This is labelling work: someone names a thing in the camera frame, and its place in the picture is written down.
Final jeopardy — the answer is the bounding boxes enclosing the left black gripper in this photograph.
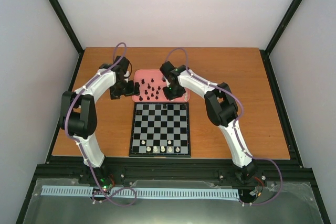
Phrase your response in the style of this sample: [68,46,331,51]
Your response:
[111,80,140,100]

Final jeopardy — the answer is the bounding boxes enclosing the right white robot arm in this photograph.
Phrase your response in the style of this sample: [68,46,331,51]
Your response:
[160,61,257,184]

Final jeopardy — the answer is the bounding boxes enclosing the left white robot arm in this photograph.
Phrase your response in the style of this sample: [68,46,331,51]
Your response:
[59,56,140,184]

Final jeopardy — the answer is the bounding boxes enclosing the pink plastic tray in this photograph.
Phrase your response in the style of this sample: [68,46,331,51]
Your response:
[132,69,190,103]

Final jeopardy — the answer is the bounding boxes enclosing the black and white chessboard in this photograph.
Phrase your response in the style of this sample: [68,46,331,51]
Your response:
[129,102,191,158]

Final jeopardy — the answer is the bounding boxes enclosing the clear acrylic sheet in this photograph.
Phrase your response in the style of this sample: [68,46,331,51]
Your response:
[23,179,322,223]

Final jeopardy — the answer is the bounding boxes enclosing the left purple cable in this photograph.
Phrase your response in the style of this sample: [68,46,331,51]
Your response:
[64,42,137,206]

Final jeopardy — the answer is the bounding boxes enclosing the black aluminium frame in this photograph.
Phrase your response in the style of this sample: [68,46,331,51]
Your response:
[16,0,330,223]

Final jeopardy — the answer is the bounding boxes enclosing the light blue cable duct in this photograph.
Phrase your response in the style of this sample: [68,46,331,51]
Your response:
[40,185,239,201]

